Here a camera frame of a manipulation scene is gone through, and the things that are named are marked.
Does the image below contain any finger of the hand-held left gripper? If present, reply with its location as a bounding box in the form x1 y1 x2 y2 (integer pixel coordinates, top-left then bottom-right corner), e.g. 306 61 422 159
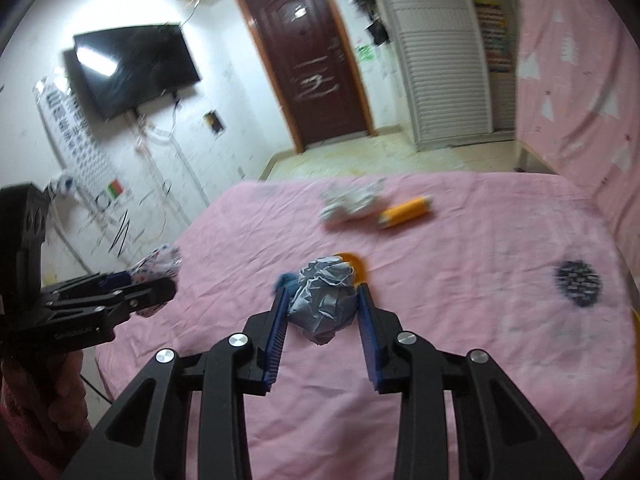
42 271 136 307
97 277 177 330

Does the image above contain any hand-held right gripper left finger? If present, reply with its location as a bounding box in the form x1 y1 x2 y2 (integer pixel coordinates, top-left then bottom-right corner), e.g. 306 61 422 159
62 287 292 480

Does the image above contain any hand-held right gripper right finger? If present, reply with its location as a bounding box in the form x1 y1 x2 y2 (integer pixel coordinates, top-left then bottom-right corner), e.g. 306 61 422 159
356 282 583 480

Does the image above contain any white dotted plastic wrapper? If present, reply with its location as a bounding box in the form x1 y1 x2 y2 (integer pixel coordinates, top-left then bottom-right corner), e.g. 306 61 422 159
127 244 182 318

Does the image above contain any grey paper ball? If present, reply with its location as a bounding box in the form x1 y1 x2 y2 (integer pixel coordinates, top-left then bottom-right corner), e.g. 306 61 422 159
286 256 357 346

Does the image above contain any person's left hand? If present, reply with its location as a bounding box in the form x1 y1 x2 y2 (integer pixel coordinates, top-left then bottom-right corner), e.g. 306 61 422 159
45 347 97 431

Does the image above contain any blue cloth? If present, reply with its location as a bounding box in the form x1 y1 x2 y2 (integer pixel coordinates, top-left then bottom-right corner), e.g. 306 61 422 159
274 272 301 296

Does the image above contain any small orange tray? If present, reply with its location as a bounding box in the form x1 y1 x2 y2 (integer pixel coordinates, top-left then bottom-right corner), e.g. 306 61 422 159
332 251 366 286

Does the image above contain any white power strip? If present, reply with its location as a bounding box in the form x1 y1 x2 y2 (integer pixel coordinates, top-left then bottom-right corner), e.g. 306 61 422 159
47 172 78 203

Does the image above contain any yellow orange bottle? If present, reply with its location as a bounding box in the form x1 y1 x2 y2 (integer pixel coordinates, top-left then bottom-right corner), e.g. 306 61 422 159
377 195 435 229

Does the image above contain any white crumpled wrapper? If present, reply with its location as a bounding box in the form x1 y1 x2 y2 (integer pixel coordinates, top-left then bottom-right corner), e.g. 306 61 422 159
320 180 386 226

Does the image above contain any eye chart poster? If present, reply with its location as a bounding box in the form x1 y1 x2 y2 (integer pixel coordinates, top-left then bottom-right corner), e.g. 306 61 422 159
32 76 118 196

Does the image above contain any pink bed sheet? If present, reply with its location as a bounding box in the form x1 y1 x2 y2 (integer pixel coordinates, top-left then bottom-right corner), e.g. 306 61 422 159
95 172 640 480

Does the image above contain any black round spiky brush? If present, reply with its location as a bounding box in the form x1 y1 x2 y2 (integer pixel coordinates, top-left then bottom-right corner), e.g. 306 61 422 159
554 259 603 307

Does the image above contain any dark brown door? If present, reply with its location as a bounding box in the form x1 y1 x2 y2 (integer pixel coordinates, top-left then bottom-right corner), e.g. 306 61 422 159
236 0 375 154

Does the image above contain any white louvered wardrobe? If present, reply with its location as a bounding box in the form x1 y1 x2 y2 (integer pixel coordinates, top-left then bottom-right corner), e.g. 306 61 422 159
370 0 521 153

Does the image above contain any pink tree print curtain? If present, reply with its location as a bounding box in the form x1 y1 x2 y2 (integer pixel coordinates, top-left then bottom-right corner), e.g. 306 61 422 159
515 0 640 261

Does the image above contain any colourful chart poster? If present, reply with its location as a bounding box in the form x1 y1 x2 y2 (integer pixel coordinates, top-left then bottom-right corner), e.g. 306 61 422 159
474 0 511 75

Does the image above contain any black wall television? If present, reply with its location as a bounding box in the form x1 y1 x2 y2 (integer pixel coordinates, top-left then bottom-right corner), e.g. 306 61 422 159
73 24 202 121

